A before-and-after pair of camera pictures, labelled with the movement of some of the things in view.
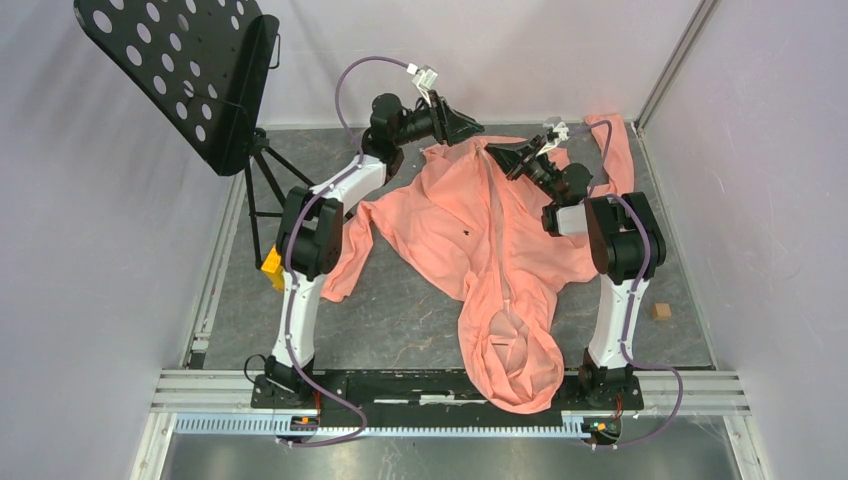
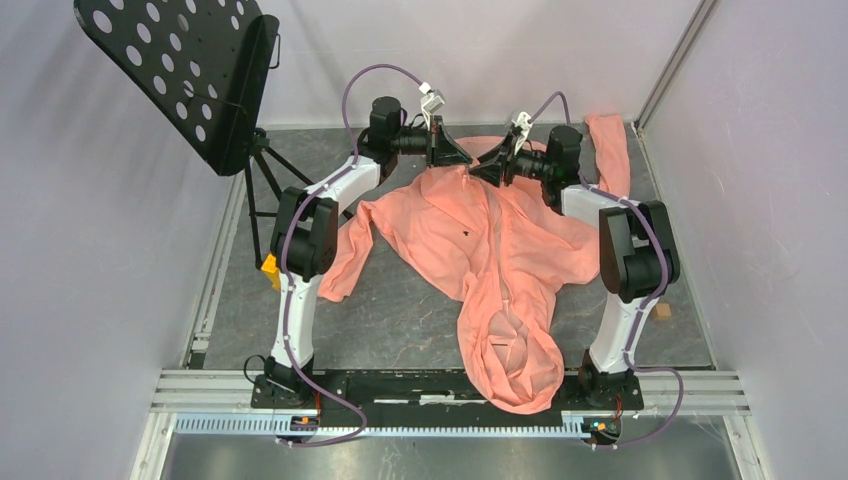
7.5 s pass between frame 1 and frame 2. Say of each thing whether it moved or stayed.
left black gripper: moved
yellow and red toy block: stayed
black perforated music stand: stayed
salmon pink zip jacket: stayed
